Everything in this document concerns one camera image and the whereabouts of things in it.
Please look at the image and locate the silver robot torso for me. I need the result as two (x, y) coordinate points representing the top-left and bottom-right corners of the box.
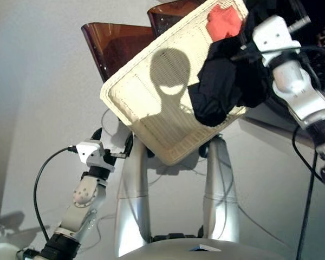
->
(119, 232), (285, 260)

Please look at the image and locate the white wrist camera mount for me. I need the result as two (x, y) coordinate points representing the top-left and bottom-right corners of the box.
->
(252, 15), (302, 67)
(75, 139), (116, 173)

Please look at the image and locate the black cloth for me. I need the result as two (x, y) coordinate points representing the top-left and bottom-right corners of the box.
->
(188, 8), (270, 127)

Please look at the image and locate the grey washing machine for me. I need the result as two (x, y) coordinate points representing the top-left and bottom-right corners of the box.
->
(243, 0), (325, 131)

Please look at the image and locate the orange-red cloth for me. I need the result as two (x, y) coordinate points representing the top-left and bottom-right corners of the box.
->
(207, 5), (243, 43)

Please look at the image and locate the pale woven basket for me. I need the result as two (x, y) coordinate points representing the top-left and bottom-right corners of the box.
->
(99, 0), (250, 166)

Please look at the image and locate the dark brown wooden stand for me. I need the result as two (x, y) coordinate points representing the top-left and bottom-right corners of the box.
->
(80, 0), (206, 85)

